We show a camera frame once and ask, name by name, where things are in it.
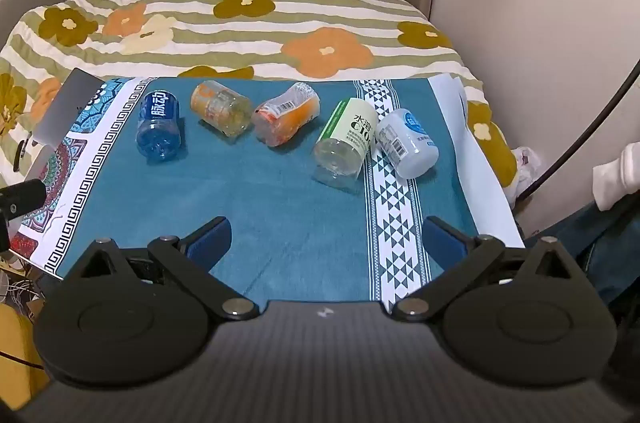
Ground blue label plastic cup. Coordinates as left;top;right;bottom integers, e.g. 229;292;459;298
136;89;182;165

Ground yellow object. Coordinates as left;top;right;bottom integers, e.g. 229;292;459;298
0;303;51;411

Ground black cable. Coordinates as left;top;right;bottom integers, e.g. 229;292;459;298
515;58;640;204

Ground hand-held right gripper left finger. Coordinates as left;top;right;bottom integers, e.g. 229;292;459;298
62;216;261;322

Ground orange cup with barcode label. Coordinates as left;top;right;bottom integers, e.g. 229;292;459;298
251;82;321;148

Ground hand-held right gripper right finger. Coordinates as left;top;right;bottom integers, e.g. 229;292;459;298
390;216;583;323

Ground white cup with blue label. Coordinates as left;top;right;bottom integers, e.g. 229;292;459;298
375;108;441;180

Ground white cloth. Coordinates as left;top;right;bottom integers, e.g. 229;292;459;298
592;143;640;211

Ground floral striped blanket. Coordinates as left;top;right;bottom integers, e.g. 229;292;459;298
0;0;521;204

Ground blue jeans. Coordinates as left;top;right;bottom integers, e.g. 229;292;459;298
537;198;640;304

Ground teal patterned cloth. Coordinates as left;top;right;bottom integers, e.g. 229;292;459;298
17;76;526;301

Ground clear cup with orange label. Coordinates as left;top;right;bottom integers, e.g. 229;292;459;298
190;80;253;138

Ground black cylindrical device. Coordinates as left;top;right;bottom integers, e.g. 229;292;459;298
0;180;47;254

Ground green and white label cup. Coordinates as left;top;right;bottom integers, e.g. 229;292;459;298
313;98;379;194

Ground silver laptop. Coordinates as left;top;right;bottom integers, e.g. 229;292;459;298
31;68;107;150

